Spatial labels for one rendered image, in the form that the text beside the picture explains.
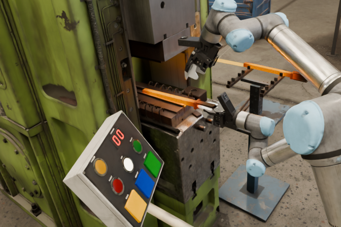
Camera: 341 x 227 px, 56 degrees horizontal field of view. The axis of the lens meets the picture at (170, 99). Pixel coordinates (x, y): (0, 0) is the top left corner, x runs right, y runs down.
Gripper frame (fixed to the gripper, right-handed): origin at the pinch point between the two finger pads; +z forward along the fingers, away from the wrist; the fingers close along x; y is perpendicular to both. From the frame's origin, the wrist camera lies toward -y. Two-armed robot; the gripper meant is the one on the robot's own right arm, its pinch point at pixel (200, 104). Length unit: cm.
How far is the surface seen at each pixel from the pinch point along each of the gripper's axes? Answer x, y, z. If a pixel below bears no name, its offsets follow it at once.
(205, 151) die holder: 5.8, 34.3, 3.5
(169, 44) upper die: -8.1, -31.7, 8.2
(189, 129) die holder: -6.7, 11.5, 3.0
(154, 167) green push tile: -44.4, 1.5, -8.3
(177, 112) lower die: -7.0, 3.1, 8.9
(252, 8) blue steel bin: 336, 50, 131
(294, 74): 64, 8, -22
